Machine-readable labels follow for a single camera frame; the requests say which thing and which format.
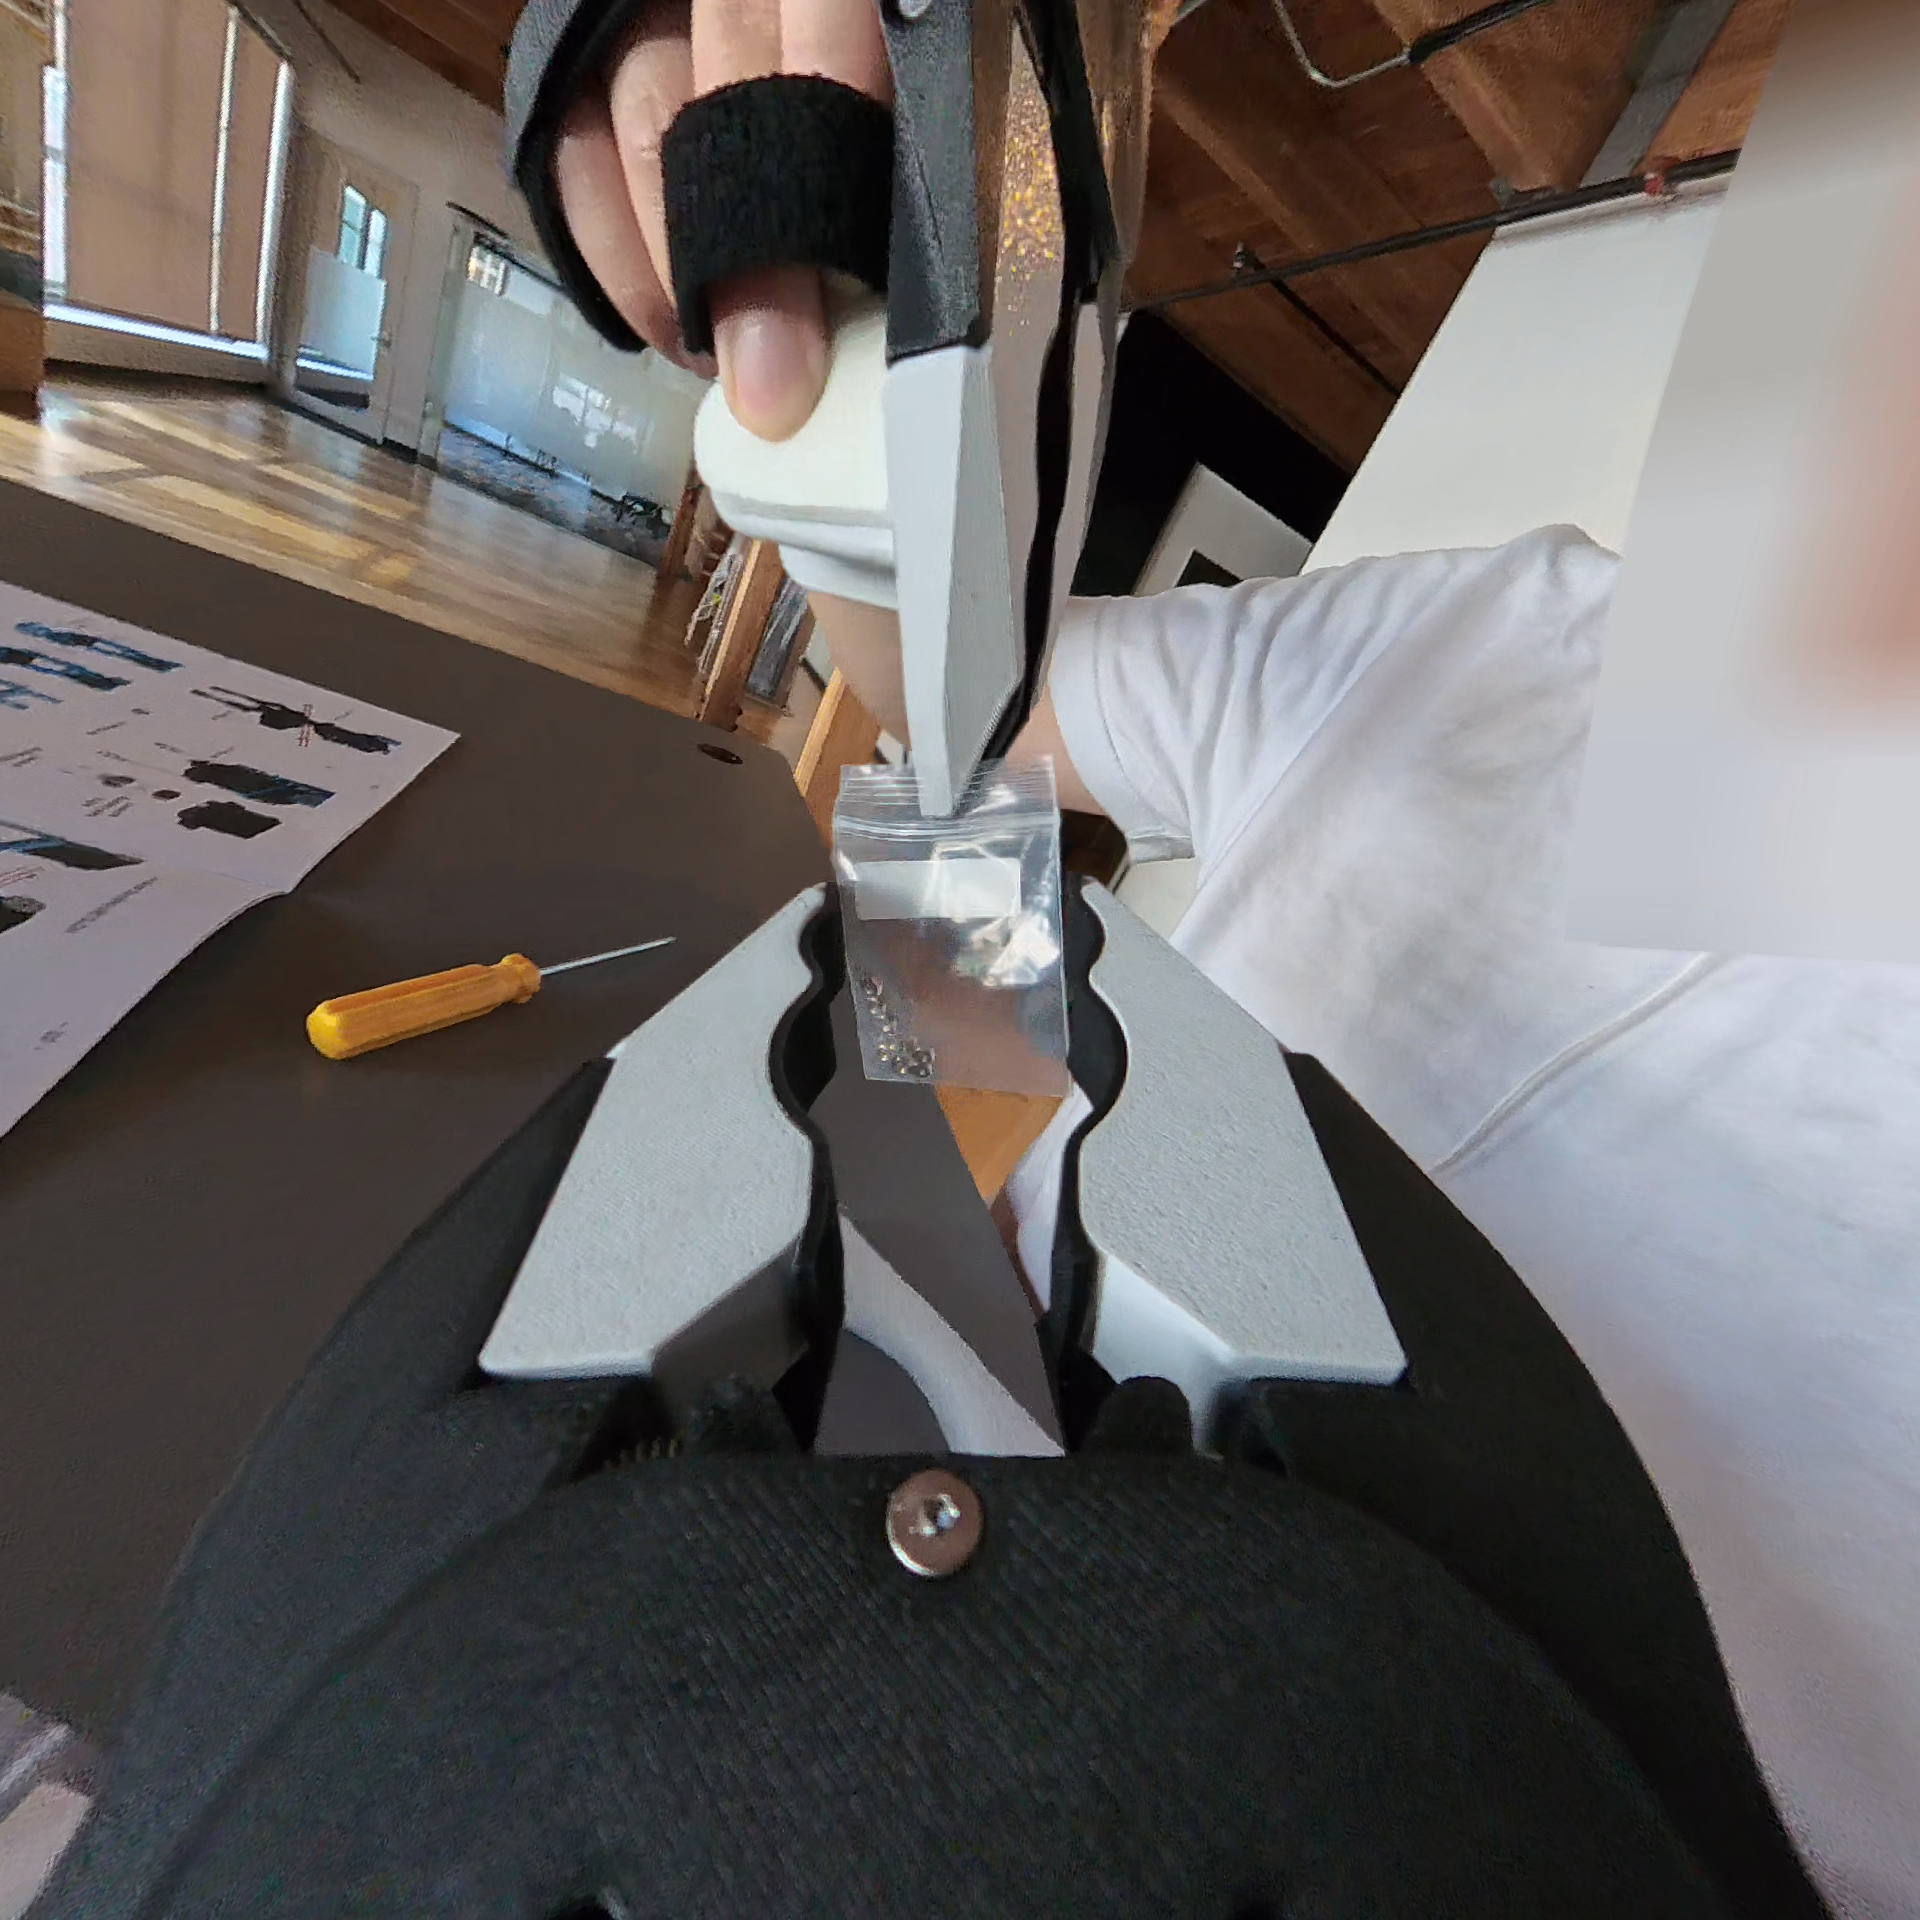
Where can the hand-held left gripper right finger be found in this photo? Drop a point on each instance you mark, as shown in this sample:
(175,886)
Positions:
(1245,1201)

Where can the wooden rail frame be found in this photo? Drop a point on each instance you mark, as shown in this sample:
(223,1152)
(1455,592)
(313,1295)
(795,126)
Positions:
(749,630)

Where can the person's right forearm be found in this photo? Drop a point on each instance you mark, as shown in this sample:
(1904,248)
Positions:
(855,676)

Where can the dark grey desk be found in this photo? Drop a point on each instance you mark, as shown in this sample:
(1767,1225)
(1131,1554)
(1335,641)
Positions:
(448,1201)

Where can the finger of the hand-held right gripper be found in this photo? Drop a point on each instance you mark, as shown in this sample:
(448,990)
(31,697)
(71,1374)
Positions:
(1042,375)
(953,599)

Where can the black tension rod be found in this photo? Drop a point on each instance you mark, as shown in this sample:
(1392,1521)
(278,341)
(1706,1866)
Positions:
(1425,236)

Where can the white foam sheet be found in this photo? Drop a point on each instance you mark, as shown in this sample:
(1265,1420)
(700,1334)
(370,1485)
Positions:
(991,1417)

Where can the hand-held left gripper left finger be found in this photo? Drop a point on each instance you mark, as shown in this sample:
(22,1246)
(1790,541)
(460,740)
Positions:
(645,1201)

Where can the clear bag of tiny nuts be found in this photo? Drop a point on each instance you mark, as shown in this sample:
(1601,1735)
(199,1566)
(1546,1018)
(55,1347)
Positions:
(959,1020)

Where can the robot assembly instruction sheet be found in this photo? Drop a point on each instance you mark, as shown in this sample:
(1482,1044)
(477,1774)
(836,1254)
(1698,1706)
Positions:
(180,870)

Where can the person's right hand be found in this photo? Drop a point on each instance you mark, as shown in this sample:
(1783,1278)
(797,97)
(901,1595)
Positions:
(749,39)

